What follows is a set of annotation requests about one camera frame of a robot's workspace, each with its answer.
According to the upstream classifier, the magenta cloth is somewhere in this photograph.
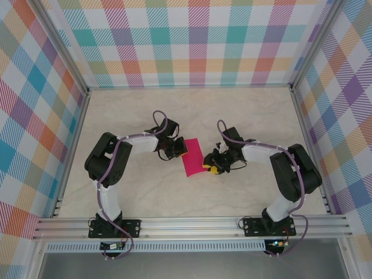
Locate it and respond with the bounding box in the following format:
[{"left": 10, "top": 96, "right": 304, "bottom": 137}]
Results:
[{"left": 180, "top": 138, "right": 208, "bottom": 178}]

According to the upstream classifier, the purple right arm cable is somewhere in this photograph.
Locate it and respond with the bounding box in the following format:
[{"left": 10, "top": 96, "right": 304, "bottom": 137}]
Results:
[{"left": 217, "top": 119, "right": 309, "bottom": 258}]

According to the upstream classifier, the grey metal panel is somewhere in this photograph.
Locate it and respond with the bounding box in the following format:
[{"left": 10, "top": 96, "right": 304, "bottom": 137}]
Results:
[{"left": 37, "top": 252, "right": 349, "bottom": 279}]

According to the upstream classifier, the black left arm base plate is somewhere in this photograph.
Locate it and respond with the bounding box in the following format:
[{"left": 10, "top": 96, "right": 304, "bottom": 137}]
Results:
[{"left": 88, "top": 219, "right": 142, "bottom": 239}]

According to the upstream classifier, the thin aluminium rail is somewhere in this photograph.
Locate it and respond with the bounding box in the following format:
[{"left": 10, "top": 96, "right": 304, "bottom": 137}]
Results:
[{"left": 87, "top": 85, "right": 293, "bottom": 90}]

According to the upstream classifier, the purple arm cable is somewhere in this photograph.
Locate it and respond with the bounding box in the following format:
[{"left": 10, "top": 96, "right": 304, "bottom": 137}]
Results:
[
  {"left": 217, "top": 119, "right": 309, "bottom": 258},
  {"left": 97, "top": 110, "right": 170, "bottom": 261}
]

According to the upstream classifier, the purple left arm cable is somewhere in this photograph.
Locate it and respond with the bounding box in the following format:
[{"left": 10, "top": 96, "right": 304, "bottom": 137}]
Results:
[{"left": 97, "top": 110, "right": 170, "bottom": 261}]

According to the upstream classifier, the aluminium frame post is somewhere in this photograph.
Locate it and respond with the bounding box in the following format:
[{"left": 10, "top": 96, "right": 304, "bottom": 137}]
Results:
[
  {"left": 289, "top": 0, "right": 346, "bottom": 91},
  {"left": 34, "top": 0, "right": 90, "bottom": 95}
]

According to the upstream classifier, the slotted grey cable duct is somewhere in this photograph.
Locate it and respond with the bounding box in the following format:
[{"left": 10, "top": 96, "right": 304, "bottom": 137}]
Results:
[{"left": 45, "top": 242, "right": 267, "bottom": 254}]

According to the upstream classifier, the aluminium side rail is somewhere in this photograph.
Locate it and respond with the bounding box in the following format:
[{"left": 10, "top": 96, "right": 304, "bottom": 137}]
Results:
[
  {"left": 289, "top": 87, "right": 332, "bottom": 216},
  {"left": 51, "top": 87, "right": 91, "bottom": 219}
]

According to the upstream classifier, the long aluminium frame rail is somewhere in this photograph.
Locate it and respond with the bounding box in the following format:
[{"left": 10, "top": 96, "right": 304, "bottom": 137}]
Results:
[{"left": 31, "top": 214, "right": 355, "bottom": 241}]

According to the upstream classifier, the black round cable mount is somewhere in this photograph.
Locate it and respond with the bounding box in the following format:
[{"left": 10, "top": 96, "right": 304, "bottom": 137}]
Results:
[
  {"left": 263, "top": 246, "right": 285, "bottom": 257},
  {"left": 101, "top": 249, "right": 124, "bottom": 260}
]

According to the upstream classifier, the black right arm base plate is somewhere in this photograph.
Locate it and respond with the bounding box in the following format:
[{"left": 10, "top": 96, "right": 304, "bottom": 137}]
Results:
[{"left": 242, "top": 217, "right": 297, "bottom": 238}]

